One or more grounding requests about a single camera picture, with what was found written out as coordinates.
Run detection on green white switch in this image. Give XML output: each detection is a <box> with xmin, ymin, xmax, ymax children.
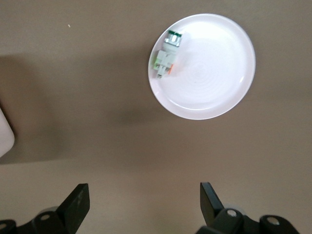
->
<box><xmin>152</xmin><ymin>29</ymin><xmax>185</xmax><ymax>80</ymax></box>

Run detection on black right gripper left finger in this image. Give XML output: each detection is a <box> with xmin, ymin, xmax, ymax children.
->
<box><xmin>0</xmin><ymin>183</ymin><xmax>90</xmax><ymax>234</ymax></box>

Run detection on white lidded box grey latches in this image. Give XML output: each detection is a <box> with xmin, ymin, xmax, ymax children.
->
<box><xmin>0</xmin><ymin>99</ymin><xmax>15</xmax><ymax>158</ymax></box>

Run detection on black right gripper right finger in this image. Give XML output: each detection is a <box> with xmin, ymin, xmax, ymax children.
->
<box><xmin>196</xmin><ymin>182</ymin><xmax>300</xmax><ymax>234</ymax></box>

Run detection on pink round plate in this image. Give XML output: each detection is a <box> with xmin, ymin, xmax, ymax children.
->
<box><xmin>147</xmin><ymin>13</ymin><xmax>256</xmax><ymax>120</ymax></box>

